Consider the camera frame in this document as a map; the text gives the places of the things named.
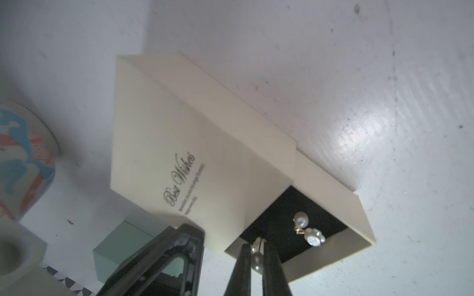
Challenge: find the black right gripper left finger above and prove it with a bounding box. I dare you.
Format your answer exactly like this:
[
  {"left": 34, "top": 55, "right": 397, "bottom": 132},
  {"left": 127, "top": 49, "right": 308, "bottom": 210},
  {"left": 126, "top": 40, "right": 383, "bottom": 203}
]
[{"left": 224, "top": 244, "right": 251, "bottom": 296}]

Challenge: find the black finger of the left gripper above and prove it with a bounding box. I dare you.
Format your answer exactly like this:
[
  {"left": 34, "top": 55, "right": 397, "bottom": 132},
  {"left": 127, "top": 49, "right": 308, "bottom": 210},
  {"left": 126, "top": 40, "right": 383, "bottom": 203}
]
[{"left": 98, "top": 224, "right": 205, "bottom": 296}]

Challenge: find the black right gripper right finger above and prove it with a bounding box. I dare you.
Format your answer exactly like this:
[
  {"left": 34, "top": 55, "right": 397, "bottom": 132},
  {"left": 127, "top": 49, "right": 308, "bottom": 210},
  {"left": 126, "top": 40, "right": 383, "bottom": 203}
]
[{"left": 262, "top": 242, "right": 292, "bottom": 296}]

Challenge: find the pearl drop earring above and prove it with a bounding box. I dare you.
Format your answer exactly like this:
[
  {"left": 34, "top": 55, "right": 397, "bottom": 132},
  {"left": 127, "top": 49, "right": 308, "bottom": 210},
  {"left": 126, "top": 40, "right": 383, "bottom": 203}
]
[
  {"left": 293, "top": 212, "right": 326, "bottom": 247},
  {"left": 251, "top": 237, "right": 266, "bottom": 275}
]

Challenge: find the cream jewelry box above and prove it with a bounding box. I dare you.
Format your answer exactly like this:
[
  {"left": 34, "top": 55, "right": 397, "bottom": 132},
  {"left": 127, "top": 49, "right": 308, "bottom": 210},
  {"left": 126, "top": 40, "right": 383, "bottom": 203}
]
[{"left": 111, "top": 53, "right": 376, "bottom": 281}]

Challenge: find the floral patterned ceramic bowl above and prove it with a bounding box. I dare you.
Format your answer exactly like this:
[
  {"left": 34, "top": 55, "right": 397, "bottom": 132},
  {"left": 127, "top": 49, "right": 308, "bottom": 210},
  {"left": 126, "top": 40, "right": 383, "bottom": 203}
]
[{"left": 1, "top": 101, "right": 59, "bottom": 221}]

